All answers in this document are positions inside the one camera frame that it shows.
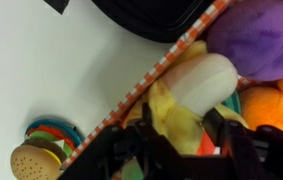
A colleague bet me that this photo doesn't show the teal toy piece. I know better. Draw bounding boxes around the teal toy piece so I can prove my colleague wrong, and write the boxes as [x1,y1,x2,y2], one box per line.
[220,90,242,115]

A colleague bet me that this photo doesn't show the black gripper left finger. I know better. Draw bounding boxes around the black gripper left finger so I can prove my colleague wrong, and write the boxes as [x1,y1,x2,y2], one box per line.
[141,102,164,136]

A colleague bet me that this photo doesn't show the black tape strip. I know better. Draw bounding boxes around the black tape strip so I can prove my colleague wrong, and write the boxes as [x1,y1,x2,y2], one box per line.
[43,0,71,15]

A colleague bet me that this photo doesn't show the black tray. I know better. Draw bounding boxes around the black tray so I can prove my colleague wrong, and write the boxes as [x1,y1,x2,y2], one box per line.
[90,0,217,44]

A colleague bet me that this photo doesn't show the green plush toy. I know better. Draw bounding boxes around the green plush toy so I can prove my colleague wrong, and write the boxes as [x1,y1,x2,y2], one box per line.
[120,157,145,180]

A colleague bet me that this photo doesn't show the purple plush toy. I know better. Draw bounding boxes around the purple plush toy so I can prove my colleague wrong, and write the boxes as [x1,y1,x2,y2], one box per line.
[206,0,283,82]

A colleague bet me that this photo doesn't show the orange checkered basket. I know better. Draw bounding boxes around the orange checkered basket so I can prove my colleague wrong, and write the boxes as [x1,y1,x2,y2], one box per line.
[60,0,283,180]

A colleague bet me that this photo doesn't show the burger toy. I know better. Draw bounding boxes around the burger toy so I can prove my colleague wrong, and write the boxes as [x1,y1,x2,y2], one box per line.
[10,137,68,180]

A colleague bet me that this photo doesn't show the yellow banana plush toy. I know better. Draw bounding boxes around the yellow banana plush toy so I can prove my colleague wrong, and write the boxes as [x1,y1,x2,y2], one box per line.
[122,40,250,157]

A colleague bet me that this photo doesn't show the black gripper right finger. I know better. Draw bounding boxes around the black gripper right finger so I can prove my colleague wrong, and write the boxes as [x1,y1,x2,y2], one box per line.
[201,108,229,138]

